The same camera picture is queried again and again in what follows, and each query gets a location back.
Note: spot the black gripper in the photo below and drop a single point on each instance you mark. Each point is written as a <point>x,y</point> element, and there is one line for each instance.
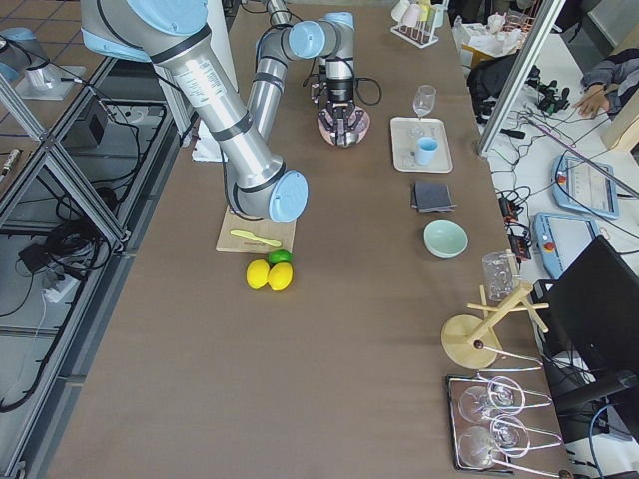
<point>339,94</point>

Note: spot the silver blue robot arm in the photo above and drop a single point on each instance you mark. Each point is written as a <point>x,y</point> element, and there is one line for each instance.
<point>175,35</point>

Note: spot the pink bowl with ice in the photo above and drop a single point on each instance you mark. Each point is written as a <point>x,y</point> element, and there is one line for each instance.
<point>364,128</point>

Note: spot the light blue cup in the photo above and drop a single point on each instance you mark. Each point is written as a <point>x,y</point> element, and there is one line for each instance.
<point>425,150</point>

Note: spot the white cup rack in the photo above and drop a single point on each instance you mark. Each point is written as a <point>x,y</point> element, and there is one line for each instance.
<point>417,21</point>

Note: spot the wooden cup tree stand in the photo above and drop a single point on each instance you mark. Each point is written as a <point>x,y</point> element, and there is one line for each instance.
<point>471,342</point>

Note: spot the beige plastic tray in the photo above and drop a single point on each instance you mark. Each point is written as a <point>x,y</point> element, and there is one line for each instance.
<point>404,134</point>

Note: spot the clear wine glass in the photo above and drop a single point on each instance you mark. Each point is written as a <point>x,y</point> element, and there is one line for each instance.
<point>424,100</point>

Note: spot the dark grey folded cloth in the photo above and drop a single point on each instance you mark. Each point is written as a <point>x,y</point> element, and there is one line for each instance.
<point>428,197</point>

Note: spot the yellow plastic knife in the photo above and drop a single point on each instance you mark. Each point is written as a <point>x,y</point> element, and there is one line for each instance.
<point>248,235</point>

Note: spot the green lime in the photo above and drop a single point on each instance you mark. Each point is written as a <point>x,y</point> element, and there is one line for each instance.
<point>279,256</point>

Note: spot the wooden cutting board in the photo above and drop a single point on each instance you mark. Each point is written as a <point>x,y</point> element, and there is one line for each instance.
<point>282,233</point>

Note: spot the mint green bowl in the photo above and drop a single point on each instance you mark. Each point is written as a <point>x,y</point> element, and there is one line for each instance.
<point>445,239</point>

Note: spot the yellow lemon left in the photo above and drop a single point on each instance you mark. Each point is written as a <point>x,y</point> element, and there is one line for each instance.
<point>257,273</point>

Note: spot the clear glass mug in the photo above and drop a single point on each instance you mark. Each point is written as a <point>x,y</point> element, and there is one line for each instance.
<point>501,274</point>

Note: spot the blue teach pendant far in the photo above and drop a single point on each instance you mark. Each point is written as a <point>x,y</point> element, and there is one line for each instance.
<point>579,187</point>

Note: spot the blue teach pendant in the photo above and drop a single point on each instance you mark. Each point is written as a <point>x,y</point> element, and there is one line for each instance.
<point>579,187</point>
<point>561,239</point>

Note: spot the blue teach pendant near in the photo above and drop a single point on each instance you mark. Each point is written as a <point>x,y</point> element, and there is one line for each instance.
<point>561,239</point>

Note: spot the black monitor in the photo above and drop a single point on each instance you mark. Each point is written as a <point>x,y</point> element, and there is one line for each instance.
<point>593,310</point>

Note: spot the black metal glass tray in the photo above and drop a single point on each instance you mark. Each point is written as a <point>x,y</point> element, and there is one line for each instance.
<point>488,435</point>

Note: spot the aluminium frame post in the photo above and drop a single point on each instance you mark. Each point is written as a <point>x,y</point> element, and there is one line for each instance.
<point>541,27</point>

